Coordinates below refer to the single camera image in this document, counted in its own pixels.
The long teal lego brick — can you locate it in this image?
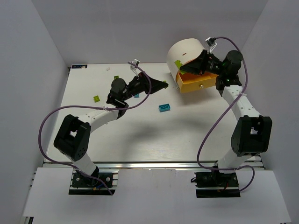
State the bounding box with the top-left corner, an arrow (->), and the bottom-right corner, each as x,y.
158,104 -> 171,112

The long lime lego brick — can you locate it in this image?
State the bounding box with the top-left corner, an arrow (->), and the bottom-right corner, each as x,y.
174,60 -> 185,75

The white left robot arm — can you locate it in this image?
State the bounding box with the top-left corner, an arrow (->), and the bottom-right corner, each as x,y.
54,74 -> 168,178

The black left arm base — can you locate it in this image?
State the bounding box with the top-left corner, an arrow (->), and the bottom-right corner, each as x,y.
68,169 -> 118,196

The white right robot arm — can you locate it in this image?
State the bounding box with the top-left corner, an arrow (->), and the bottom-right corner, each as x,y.
179,50 -> 272,173

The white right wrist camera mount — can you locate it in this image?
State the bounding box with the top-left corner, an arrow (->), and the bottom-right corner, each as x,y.
205,37 -> 217,53

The lime small lego brick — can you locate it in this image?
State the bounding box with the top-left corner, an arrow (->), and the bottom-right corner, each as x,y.
93,95 -> 100,103

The yellow drawer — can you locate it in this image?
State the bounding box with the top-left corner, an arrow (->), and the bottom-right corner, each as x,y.
175,72 -> 217,93

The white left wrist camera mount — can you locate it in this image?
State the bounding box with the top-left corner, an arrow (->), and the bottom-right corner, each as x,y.
129,59 -> 140,70

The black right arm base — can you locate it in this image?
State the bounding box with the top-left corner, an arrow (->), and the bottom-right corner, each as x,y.
190,166 -> 241,198

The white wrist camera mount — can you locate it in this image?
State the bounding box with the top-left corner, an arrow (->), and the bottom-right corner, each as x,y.
205,37 -> 217,53
129,59 -> 140,70

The white cylindrical drawer cabinet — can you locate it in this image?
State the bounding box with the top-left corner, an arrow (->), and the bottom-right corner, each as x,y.
166,38 -> 205,79

